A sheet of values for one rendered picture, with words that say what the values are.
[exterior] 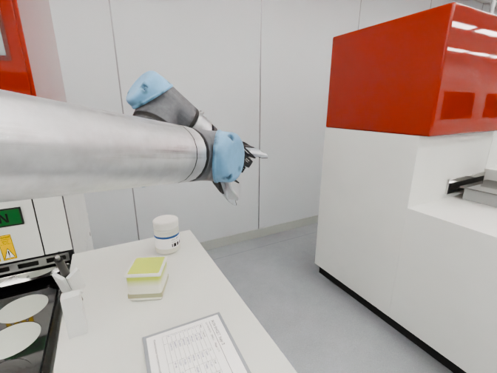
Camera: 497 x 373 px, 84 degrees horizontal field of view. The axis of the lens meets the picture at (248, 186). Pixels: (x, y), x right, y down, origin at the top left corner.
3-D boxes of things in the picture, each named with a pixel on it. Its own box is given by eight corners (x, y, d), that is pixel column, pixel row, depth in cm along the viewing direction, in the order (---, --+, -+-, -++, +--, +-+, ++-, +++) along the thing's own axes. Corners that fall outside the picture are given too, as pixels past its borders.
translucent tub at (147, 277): (137, 281, 66) (134, 256, 64) (169, 280, 67) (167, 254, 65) (127, 303, 59) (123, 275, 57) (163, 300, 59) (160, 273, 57)
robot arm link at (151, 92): (115, 109, 48) (136, 74, 51) (164, 145, 55) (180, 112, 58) (137, 98, 43) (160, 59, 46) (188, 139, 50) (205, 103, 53)
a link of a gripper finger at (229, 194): (237, 217, 65) (229, 183, 61) (223, 208, 70) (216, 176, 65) (247, 211, 67) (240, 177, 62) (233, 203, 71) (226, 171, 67)
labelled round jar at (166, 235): (153, 246, 82) (150, 217, 80) (177, 240, 86) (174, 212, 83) (157, 257, 76) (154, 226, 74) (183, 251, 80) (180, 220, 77)
